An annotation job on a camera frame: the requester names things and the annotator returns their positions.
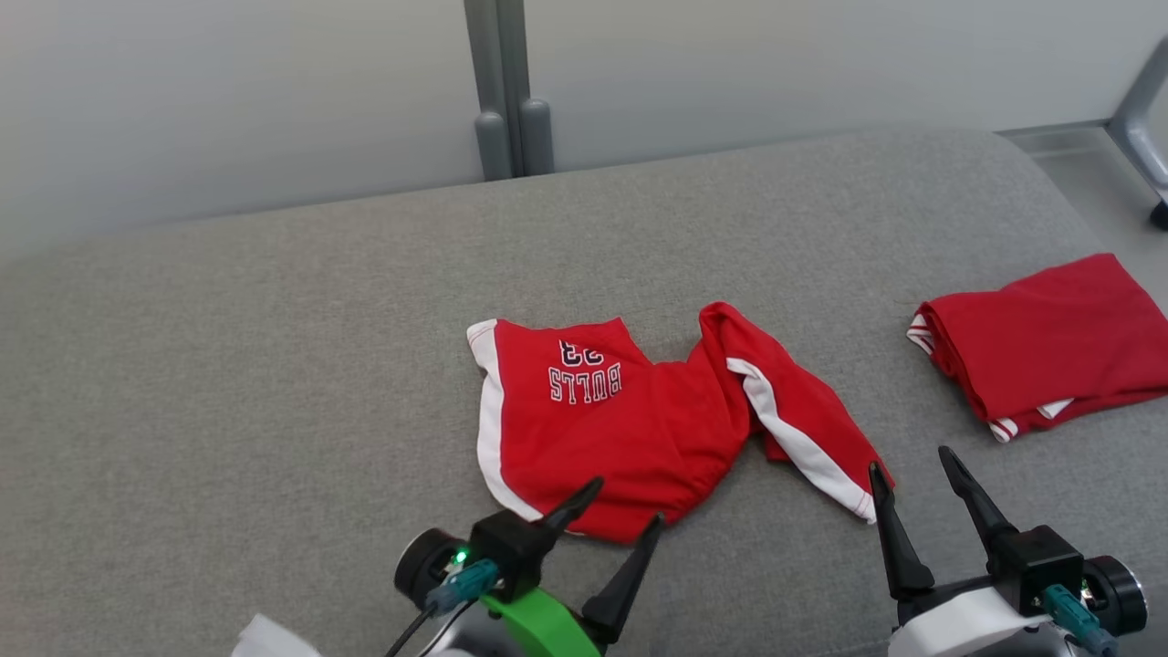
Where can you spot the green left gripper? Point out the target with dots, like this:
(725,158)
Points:
(538,630)

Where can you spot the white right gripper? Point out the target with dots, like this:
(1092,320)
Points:
(958,630)

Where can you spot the red white bulls shorts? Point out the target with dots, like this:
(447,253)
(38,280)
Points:
(639,429)

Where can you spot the red white jersey shirt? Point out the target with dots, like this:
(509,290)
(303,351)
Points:
(1049,338)

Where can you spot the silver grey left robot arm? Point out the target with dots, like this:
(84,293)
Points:
(424,566)

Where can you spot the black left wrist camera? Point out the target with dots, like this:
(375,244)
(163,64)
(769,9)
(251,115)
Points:
(511,547)

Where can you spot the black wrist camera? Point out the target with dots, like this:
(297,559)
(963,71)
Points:
(511,547)
(1036,561)

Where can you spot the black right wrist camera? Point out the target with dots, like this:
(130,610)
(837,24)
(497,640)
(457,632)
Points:
(1036,561)

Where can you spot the teal left camera connector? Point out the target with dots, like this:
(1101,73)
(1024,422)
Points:
(465,584)

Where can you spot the teal camera connector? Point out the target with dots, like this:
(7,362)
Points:
(1077,620)
(465,584)

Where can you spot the teal right camera connector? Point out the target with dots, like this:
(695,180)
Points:
(1077,620)

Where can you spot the grey vertical frame post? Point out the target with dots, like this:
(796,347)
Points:
(537,132)
(488,137)

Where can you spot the grey metal frame leg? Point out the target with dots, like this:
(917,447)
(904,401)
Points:
(1136,119)

